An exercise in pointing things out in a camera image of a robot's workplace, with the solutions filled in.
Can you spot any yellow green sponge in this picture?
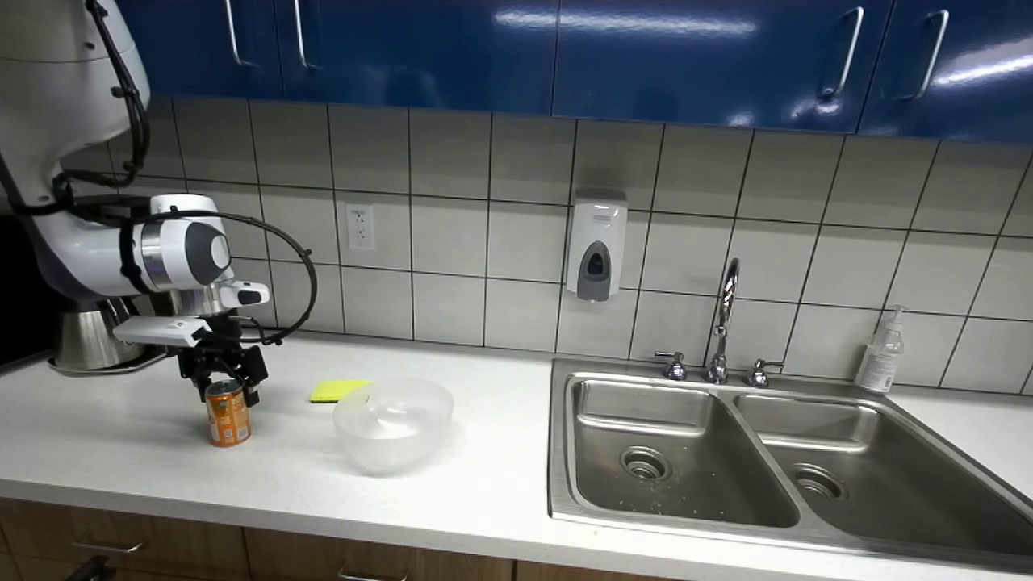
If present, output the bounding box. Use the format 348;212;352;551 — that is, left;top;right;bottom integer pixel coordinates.
308;374;370;406

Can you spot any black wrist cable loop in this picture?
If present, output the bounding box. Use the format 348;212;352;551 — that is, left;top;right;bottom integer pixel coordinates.
206;206;323;350

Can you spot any steel double sink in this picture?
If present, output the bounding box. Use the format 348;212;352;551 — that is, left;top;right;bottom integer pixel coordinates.
545;359;1033;575

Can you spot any chrome faucet handle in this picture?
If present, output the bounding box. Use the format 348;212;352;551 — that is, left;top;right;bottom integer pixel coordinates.
744;355;787;389
656;349;695;384

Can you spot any orange drink can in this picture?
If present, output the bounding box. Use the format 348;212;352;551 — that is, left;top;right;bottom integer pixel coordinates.
205;374;254;452

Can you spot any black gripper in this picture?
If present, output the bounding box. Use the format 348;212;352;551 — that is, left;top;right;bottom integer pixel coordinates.
175;334;276;410

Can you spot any white wall outlet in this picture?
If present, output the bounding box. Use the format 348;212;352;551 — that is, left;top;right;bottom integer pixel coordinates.
343;200;380;258

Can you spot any silver cabinet door handle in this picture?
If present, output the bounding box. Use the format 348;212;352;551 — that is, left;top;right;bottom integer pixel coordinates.
817;3;867;103
221;0;262;70
286;0;318;75
910;5;953;103

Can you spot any clear plastic bowl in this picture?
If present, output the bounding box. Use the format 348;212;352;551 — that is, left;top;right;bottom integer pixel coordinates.
328;374;457;476

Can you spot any steel coffee carafe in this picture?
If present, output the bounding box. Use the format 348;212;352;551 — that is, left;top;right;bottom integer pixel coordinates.
53;300;149;377

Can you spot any white wall soap dispenser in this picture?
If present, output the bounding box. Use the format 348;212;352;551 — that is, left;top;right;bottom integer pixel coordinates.
562;190;629;303

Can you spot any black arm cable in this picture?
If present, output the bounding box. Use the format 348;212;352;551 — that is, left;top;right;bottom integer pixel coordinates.
53;0;154;208

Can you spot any chrome sink faucet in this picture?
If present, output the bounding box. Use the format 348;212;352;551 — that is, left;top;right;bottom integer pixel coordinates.
702;254;747;386

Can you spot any wooden drawer front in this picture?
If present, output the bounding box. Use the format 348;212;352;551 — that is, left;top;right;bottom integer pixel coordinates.
0;498;251;581
243;525;516;581

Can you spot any blue upper cabinet door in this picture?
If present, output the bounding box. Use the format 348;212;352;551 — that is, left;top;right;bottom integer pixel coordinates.
858;0;1033;148
258;0;562;118
551;0;887;135
110;0;272;106

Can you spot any clear soap bottle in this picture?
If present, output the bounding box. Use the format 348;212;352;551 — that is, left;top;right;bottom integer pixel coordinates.
851;303;907;396

